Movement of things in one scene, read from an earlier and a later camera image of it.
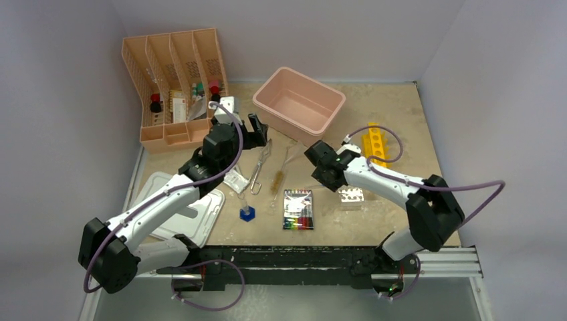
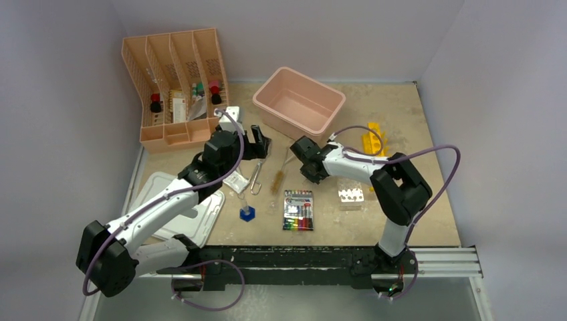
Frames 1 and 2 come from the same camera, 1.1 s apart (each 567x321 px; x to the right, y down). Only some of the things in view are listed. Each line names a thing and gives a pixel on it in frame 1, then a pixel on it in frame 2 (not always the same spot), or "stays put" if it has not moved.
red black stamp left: x=156 y=103 stays put
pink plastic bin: x=297 y=107 stays put
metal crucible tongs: x=255 y=185 stays put
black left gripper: x=253 y=138 -> x=256 y=150
